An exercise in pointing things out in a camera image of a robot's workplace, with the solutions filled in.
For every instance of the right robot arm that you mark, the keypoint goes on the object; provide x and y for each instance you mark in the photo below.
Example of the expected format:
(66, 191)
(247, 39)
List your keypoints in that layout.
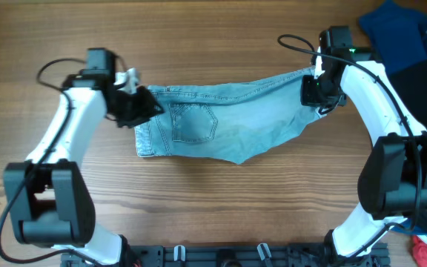
(392, 187)

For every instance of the red garment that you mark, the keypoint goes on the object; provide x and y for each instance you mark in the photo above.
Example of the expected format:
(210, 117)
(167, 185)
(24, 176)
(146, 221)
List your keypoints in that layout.
(419, 251)

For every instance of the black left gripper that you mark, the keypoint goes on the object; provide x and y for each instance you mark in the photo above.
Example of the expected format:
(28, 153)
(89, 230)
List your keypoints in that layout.
(136, 107)

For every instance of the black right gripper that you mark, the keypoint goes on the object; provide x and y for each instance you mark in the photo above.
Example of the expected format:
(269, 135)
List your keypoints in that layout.
(310, 90)

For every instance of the light blue jeans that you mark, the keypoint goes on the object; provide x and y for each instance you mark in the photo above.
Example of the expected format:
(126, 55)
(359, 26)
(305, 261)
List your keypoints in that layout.
(232, 122)

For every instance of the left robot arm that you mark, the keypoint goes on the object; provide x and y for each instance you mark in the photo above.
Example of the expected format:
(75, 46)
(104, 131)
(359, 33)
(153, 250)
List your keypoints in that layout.
(48, 203)

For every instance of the dark blue garment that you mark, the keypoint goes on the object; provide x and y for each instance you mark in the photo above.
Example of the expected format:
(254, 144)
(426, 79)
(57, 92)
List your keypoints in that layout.
(398, 33)

